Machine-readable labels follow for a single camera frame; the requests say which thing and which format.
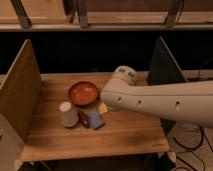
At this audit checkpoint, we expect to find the red ceramic bowl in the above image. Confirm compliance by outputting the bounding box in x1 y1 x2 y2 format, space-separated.
68 81 99 106

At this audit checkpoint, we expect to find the blue sponge block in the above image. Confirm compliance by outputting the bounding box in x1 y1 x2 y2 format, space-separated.
87 110 105 129

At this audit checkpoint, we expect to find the wooden side panel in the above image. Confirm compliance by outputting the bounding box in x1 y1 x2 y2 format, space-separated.
147 37 187 85
0 39 42 140

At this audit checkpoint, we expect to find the right wooden side panel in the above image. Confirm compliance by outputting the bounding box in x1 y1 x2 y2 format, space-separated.
147 37 187 85

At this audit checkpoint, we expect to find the wooden shelf rail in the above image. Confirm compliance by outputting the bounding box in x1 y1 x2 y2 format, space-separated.
0 0 213 32

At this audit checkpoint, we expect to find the left wooden side panel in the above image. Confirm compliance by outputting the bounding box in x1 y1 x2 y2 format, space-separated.
0 39 42 140

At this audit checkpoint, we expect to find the black floor cable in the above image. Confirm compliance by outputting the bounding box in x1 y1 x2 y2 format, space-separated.
172 126 213 171

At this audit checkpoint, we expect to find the white paper cup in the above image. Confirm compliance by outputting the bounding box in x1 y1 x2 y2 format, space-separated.
59 101 79 127

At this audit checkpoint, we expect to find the dark red pepper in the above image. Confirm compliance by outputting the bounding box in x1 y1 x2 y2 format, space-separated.
78 110 90 129

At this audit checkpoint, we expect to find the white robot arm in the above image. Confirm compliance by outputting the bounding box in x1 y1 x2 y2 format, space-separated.
101 66 213 128

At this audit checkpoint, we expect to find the yellow block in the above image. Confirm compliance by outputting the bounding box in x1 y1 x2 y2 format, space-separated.
98 103 108 114

